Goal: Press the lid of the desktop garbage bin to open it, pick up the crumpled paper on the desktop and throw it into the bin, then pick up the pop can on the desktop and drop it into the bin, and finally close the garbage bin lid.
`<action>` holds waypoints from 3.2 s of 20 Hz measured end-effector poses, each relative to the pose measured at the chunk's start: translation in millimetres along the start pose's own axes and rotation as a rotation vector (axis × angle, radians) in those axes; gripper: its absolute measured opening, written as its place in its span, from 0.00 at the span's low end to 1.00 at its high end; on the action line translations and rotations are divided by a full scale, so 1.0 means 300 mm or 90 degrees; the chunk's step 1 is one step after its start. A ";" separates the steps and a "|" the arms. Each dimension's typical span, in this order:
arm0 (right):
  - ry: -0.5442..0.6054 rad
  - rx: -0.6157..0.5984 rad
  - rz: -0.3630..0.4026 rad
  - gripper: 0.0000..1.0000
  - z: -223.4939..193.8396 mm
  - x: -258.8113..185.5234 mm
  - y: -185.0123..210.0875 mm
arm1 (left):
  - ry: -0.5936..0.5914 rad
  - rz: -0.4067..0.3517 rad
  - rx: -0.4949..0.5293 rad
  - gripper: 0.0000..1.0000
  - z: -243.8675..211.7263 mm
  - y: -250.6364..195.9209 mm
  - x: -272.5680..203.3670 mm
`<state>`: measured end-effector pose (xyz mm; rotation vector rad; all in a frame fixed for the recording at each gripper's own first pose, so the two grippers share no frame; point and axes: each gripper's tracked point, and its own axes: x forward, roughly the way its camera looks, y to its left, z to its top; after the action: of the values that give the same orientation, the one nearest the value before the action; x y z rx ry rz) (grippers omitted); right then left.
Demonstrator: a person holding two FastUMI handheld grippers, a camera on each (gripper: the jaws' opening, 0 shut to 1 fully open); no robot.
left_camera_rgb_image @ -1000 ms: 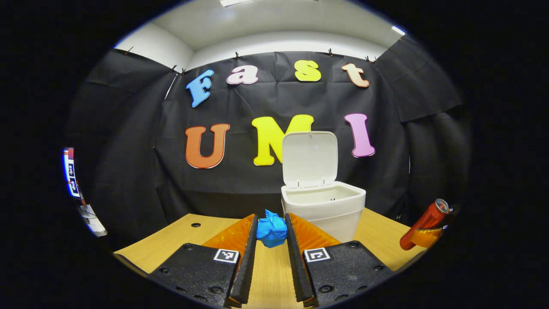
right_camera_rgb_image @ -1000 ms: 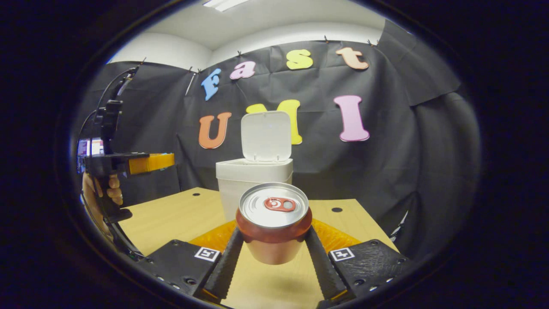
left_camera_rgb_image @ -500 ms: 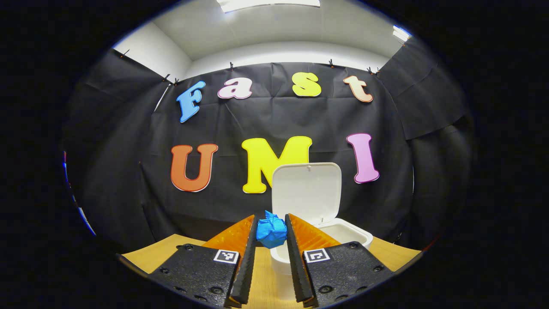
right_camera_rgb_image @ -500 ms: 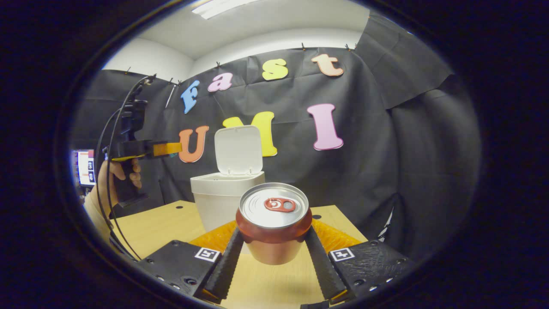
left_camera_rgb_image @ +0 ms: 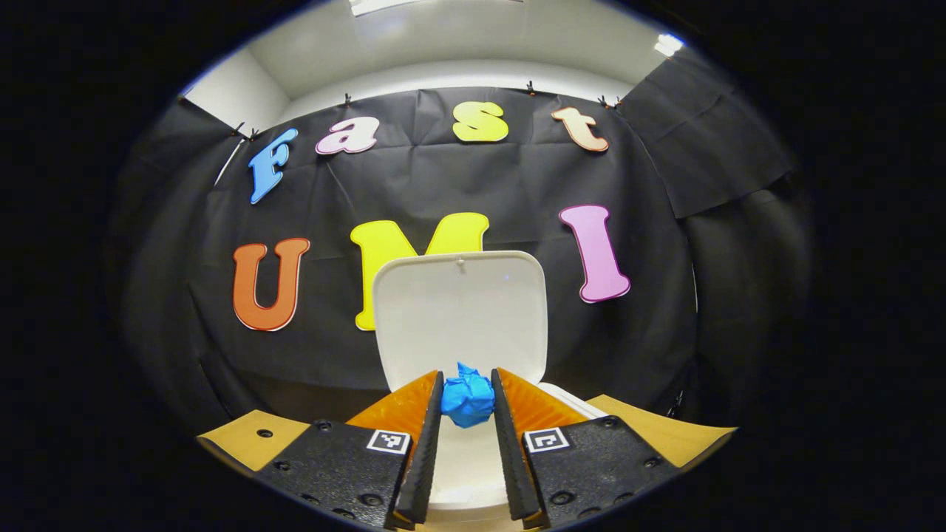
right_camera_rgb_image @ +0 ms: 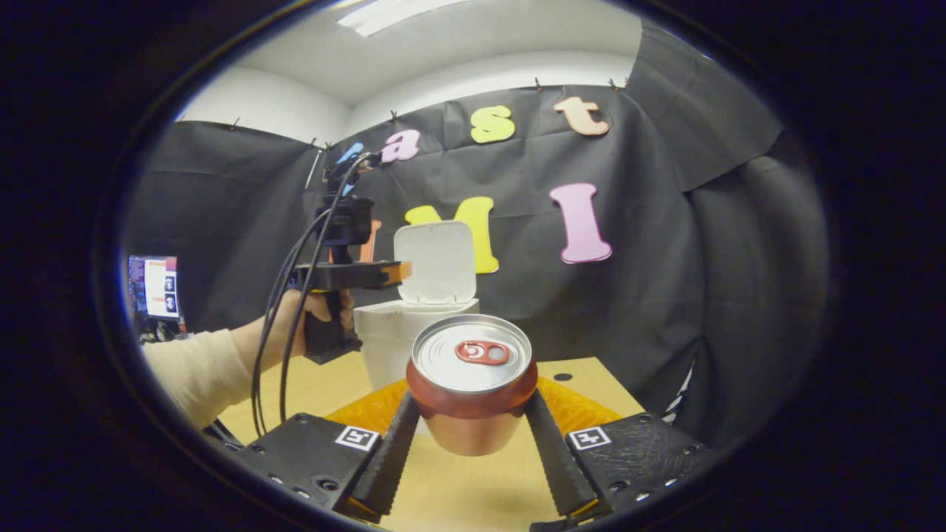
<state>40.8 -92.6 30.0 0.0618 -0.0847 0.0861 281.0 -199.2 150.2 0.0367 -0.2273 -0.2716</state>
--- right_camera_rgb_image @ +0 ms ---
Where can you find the computer monitor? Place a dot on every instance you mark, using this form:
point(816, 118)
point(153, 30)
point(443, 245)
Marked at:
point(155, 288)

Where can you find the ceiling light panel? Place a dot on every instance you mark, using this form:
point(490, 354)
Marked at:
point(399, 13)

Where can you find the white desktop garbage bin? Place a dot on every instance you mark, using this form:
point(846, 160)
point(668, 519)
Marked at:
point(436, 273)

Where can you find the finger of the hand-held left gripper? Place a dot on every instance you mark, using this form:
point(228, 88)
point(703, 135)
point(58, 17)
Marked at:
point(384, 273)

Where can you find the wooden desktop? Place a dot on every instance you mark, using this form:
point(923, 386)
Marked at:
point(480, 495)

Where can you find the red pop can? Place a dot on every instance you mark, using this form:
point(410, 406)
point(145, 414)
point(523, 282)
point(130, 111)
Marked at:
point(473, 403)

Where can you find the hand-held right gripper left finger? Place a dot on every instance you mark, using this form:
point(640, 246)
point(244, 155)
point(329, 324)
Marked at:
point(388, 458)

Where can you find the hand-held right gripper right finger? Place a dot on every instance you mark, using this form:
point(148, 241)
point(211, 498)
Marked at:
point(554, 458)

